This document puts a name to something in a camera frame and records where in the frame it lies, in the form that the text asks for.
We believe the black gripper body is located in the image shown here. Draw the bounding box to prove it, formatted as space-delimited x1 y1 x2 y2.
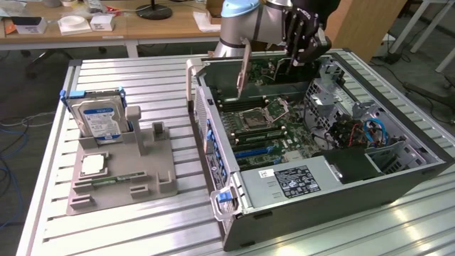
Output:
290 0 342 30

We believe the green expansion card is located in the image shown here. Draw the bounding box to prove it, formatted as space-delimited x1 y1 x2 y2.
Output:
235 37 322 99

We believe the wooden cabinet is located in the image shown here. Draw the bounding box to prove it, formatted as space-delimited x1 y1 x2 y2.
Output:
320 0 409 62

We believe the black power adapter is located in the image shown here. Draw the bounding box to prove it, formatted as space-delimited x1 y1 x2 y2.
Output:
384 52 402 65

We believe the metal drive cage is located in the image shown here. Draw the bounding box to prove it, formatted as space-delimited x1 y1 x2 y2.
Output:
305 77 361 139

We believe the white paper stack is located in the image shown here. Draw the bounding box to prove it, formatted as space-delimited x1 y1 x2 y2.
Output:
193 11 222 33

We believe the metal socket cover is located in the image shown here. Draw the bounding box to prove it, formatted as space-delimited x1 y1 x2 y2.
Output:
265 97 290 121

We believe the CPU socket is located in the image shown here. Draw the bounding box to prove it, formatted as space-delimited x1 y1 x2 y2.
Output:
238 108 273 132

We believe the green motherboard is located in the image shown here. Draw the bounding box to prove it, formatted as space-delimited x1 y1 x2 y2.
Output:
210 87 324 171

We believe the dark installed RAM stick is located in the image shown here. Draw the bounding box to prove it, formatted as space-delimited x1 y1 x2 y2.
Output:
233 130 287 145

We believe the black round lamp base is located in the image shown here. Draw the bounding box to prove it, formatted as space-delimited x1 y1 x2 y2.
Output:
135 0 174 21

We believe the blue expansion slot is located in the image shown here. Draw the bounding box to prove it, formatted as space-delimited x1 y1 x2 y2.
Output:
234 147 273 160

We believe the metal disk bay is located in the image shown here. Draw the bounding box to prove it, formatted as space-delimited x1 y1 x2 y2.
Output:
365 140 428 176

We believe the small white labelled box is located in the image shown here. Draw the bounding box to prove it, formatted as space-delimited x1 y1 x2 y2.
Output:
90 14 117 31

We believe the grey power supply unit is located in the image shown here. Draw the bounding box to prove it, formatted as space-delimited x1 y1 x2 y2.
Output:
241 156 344 209

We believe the black open PC case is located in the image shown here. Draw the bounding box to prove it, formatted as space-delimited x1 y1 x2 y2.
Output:
187 52 455 253

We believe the hard disk in blue caddy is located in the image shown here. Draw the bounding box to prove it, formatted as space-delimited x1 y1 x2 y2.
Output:
59 86 131 146

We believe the wooden desk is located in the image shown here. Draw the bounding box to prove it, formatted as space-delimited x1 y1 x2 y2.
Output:
0 0 321 58

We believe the black chair base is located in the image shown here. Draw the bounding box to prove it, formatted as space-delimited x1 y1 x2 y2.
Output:
21 49 73 78

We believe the white box with black top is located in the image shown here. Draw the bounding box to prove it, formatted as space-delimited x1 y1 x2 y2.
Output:
10 16 49 35

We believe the CPU with silver lid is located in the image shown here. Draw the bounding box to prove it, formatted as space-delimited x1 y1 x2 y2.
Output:
81 155 109 177

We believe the green RAM stick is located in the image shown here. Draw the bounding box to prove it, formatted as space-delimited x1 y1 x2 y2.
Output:
91 171 147 187

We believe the grey parts rack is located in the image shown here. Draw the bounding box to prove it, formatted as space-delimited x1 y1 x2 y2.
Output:
66 105 179 217

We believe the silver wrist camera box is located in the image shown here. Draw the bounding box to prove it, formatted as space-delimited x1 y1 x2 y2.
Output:
316 28 334 58

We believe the white table frame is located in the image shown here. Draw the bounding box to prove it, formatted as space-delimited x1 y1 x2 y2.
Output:
389 0 455 73

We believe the red wire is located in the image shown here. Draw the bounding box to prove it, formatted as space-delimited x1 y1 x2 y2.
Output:
348 121 368 145

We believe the blue wire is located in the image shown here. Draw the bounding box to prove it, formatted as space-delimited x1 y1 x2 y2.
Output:
365 118 392 147

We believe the white floor cable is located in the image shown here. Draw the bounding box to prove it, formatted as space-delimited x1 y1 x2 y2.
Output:
0 111 57 127

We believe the blue floor cable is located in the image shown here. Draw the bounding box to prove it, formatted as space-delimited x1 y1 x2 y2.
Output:
0 125 29 228

